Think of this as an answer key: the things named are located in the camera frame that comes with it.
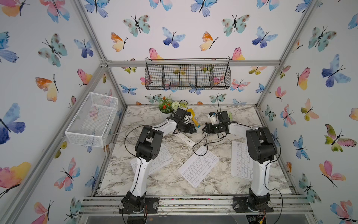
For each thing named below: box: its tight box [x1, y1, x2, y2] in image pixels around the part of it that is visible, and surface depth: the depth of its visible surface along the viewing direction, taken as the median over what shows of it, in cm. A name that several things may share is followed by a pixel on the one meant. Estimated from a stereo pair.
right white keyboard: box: [231, 140, 254, 181], surface depth 88 cm
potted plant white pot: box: [158, 95, 189, 116], surface depth 102 cm
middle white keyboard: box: [178, 146, 220, 188], surface depth 88 cm
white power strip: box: [174, 132, 196, 147], surface depth 100 cm
